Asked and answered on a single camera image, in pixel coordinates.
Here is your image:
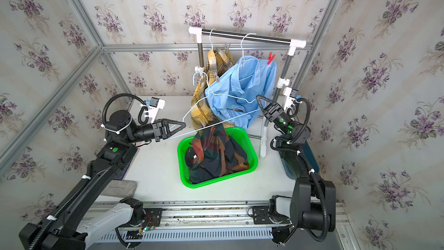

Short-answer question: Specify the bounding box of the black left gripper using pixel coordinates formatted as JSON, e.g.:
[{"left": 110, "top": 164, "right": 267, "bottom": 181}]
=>
[{"left": 124, "top": 119, "right": 185, "bottom": 147}]

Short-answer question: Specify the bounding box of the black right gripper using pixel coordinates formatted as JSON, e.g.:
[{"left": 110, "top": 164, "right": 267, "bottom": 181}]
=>
[{"left": 258, "top": 97, "right": 298, "bottom": 138}]

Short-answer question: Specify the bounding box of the dark multicolour plaid shirt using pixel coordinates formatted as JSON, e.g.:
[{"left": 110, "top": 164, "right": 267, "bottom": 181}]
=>
[{"left": 185, "top": 124, "right": 250, "bottom": 185}]

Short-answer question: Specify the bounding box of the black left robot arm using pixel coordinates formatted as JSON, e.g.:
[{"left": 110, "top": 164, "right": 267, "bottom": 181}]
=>
[{"left": 19, "top": 93, "right": 186, "bottom": 250}]

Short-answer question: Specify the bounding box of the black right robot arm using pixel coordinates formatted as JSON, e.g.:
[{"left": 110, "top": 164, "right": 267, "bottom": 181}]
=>
[{"left": 256, "top": 95, "right": 336, "bottom": 245}]

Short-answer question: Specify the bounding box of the light blue shirt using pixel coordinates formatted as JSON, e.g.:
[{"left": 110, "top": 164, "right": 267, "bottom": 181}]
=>
[{"left": 205, "top": 56, "right": 277, "bottom": 130}]

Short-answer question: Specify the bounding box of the red clothespin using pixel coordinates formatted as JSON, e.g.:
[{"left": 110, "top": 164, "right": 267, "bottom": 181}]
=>
[{"left": 267, "top": 52, "right": 276, "bottom": 65}]

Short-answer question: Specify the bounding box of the green perforated plastic basket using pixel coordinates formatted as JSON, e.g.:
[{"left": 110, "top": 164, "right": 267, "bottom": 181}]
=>
[{"left": 178, "top": 127, "right": 258, "bottom": 189}]

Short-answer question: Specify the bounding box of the yellow plaid shirt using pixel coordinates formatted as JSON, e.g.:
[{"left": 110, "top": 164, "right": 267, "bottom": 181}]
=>
[{"left": 190, "top": 47, "right": 234, "bottom": 130}]

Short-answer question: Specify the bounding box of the dark teal plastic tray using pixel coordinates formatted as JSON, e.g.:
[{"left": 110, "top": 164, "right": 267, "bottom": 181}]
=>
[{"left": 275, "top": 135, "right": 320, "bottom": 180}]

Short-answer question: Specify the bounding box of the metal clothes rack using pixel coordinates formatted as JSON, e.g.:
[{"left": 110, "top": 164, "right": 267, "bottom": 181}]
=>
[{"left": 188, "top": 25, "right": 308, "bottom": 160}]

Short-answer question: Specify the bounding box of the grey cloth pad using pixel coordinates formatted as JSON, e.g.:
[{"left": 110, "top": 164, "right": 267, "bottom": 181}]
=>
[{"left": 100, "top": 180, "right": 138, "bottom": 198}]

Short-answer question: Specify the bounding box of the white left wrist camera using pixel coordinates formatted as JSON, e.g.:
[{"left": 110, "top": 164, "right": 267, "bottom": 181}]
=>
[{"left": 143, "top": 97, "right": 166, "bottom": 123}]

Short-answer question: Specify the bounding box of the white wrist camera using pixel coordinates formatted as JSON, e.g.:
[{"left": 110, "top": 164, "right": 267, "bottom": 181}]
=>
[
  {"left": 143, "top": 97, "right": 166, "bottom": 123},
  {"left": 283, "top": 87, "right": 301, "bottom": 111}
]

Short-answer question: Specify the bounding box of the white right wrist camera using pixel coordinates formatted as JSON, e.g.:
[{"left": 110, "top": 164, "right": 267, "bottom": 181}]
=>
[{"left": 283, "top": 87, "right": 301, "bottom": 111}]

